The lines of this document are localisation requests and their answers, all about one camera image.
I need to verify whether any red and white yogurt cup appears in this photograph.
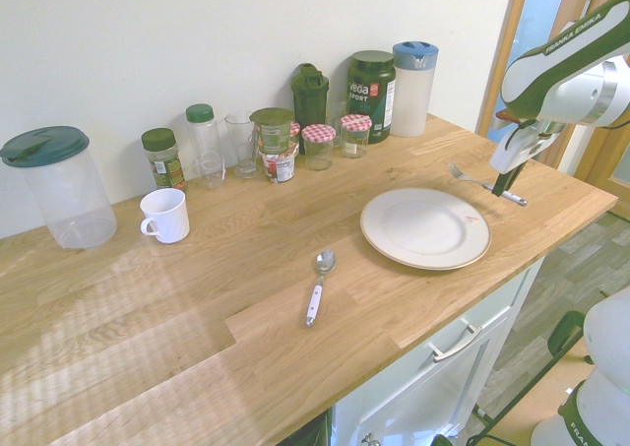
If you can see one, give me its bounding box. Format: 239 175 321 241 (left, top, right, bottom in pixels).
259 143 300 184

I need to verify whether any small clear glass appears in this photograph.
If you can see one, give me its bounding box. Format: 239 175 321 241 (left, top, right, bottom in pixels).
325 101 348 149

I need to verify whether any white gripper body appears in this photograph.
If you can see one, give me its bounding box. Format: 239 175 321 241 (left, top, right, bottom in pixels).
489 109 568 174

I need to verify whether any white-handled metal fork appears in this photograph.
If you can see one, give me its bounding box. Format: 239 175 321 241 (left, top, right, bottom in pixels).
446 162 529 208

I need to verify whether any green Vega protein tub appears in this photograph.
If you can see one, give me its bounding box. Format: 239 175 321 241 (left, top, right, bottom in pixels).
346 49 398 146

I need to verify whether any green clamp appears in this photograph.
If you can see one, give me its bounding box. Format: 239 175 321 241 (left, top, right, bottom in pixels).
546 309 598 366

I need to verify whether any dark green shaker bottle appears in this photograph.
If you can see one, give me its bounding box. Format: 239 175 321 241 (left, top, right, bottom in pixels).
289 62 330 129

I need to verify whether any spice jar dark green lid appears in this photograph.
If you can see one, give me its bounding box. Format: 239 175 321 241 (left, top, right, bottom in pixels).
141 127 189 194

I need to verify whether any white kitchen cabinet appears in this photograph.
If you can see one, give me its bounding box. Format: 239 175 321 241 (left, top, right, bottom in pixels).
327 258 547 446

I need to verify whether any metal drawer handle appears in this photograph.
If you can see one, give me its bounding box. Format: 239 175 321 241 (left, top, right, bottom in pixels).
426 317 483 364

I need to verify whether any white-handled metal spoon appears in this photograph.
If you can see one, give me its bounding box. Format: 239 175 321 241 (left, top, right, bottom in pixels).
304 248 338 329

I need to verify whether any white ceramic mug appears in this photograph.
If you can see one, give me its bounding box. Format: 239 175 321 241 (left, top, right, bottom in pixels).
139 187 191 245

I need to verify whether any white plate with gold rim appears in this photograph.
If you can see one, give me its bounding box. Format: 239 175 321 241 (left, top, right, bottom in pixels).
359 186 492 272

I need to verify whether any wooden door frame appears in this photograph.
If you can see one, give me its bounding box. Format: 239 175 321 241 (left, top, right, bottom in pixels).
473 0 630 189

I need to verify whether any clear bottle green cap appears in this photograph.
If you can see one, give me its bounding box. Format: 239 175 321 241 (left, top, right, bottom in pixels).
185 102 227 191

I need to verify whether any white pitcher blue lid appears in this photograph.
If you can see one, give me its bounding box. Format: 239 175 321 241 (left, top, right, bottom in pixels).
390 40 440 139

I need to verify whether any labelled jar red checkered lid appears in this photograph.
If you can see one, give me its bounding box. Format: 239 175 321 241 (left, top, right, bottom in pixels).
340 114 373 159

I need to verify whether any tall clear drinking glass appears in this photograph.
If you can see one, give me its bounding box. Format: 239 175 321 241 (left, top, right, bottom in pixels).
224 111 263 180

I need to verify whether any large clear container green lid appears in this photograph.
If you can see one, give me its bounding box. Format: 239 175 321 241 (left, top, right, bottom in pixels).
0 125 118 251

